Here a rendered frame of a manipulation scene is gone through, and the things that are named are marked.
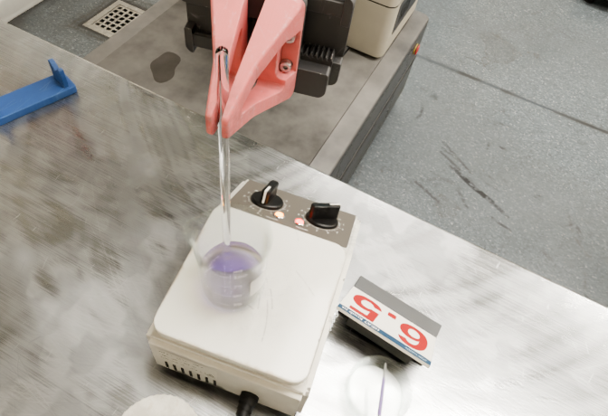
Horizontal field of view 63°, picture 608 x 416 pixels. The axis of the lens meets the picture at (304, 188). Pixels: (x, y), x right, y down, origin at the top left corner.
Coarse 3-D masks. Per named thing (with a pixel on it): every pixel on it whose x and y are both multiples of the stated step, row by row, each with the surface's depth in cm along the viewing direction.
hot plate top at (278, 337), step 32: (192, 256) 39; (288, 256) 40; (320, 256) 40; (192, 288) 37; (288, 288) 38; (320, 288) 38; (160, 320) 36; (192, 320) 36; (224, 320) 36; (256, 320) 36; (288, 320) 37; (320, 320) 37; (224, 352) 35; (256, 352) 35; (288, 352) 35; (288, 384) 35
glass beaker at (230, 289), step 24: (216, 216) 34; (240, 216) 35; (264, 216) 34; (192, 240) 32; (216, 240) 36; (240, 240) 37; (264, 240) 34; (216, 264) 30; (264, 264) 33; (216, 288) 33; (240, 288) 33; (240, 312) 36
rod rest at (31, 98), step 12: (48, 60) 58; (60, 72) 57; (36, 84) 58; (48, 84) 59; (60, 84) 59; (72, 84) 59; (12, 96) 57; (24, 96) 57; (36, 96) 57; (48, 96) 58; (60, 96) 58; (0, 108) 56; (12, 108) 56; (24, 108) 56; (36, 108) 57; (0, 120) 55; (12, 120) 56
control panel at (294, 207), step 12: (240, 192) 48; (252, 192) 49; (252, 204) 46; (288, 204) 48; (300, 204) 49; (276, 216) 45; (288, 216) 46; (300, 216) 47; (348, 216) 49; (300, 228) 45; (312, 228) 45; (336, 228) 46; (348, 228) 47; (336, 240) 44; (348, 240) 45
